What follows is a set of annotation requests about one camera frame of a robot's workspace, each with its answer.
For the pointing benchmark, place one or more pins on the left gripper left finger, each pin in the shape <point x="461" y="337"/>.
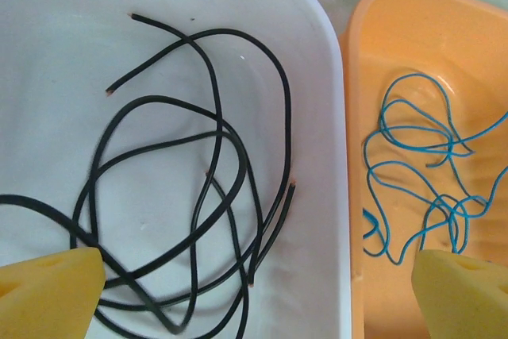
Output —
<point x="43" y="299"/>

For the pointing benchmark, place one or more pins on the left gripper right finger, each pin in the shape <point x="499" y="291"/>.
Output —
<point x="464" y="299"/>

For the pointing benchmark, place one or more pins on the large white plastic bin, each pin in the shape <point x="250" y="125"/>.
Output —
<point x="59" y="57"/>

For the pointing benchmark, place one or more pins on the orange plastic bin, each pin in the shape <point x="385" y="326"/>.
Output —
<point x="416" y="37"/>

